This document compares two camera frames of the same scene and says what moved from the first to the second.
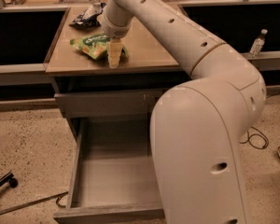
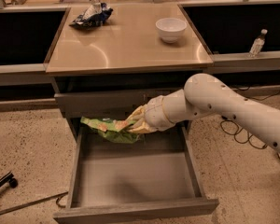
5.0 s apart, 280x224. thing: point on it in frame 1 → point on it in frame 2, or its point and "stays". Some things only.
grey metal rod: (57, 203) stays
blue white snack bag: (89, 19) stays
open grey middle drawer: (113, 176) stays
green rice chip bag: (94, 46) → (114, 131)
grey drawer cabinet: (101, 103) stays
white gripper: (116, 29) → (155, 115)
